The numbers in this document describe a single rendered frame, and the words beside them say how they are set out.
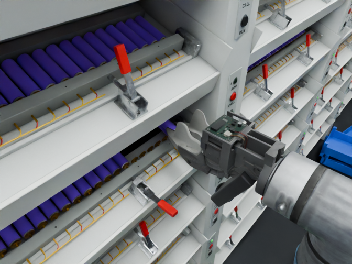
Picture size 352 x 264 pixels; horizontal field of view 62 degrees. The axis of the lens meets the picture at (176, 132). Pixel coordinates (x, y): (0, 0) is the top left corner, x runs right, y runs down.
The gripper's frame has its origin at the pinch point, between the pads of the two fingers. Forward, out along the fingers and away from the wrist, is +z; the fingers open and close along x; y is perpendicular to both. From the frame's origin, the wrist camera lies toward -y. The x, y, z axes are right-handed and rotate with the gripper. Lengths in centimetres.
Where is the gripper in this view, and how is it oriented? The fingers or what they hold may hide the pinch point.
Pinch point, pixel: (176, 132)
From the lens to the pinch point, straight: 55.4
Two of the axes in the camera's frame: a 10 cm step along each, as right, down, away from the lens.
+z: -7.5, -4.1, 5.2
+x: -6.7, 4.8, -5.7
